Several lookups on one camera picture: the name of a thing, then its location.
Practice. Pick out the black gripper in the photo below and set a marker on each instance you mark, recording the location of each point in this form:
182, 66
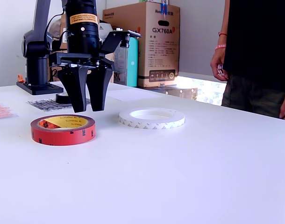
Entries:
84, 46

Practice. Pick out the black tape roll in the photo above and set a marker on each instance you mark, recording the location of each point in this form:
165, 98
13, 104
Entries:
61, 99

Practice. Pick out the red double-sided tape roll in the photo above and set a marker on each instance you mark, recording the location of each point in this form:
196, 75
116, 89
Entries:
63, 137

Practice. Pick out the white tape roll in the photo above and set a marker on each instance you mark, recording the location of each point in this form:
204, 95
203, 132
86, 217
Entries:
151, 124

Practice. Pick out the black and grey Piper arm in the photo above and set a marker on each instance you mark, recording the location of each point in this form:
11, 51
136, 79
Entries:
37, 67

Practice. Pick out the person right forearm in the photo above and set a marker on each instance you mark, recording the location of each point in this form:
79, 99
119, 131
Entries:
223, 21

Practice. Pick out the person right hand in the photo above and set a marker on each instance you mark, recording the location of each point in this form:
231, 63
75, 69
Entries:
218, 63

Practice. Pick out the black scribbled paper sheet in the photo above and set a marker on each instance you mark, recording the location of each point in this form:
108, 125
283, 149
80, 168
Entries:
44, 105

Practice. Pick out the teal box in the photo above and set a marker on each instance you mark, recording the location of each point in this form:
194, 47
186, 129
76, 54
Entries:
130, 70

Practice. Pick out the blank white paper sheet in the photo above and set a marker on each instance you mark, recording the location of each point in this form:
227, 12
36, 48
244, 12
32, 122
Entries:
137, 94

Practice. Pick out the orange clamp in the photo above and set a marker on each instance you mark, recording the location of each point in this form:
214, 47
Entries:
21, 79

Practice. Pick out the small cardboard box with label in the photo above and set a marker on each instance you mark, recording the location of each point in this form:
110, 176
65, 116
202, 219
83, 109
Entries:
63, 25

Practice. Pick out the crumpled beige bag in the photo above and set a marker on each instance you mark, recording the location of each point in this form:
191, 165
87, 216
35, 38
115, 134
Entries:
56, 28

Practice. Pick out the red scribbled paper sheet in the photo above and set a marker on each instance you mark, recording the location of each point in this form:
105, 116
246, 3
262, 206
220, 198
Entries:
2, 112

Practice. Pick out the grey roller blind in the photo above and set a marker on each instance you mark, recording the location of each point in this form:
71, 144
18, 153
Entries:
203, 35

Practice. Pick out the pink wristband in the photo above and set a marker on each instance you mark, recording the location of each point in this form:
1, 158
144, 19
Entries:
220, 47

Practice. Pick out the person in dark shirt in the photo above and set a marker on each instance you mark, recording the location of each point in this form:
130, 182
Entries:
257, 35

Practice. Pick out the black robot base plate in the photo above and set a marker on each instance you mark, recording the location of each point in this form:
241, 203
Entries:
39, 89

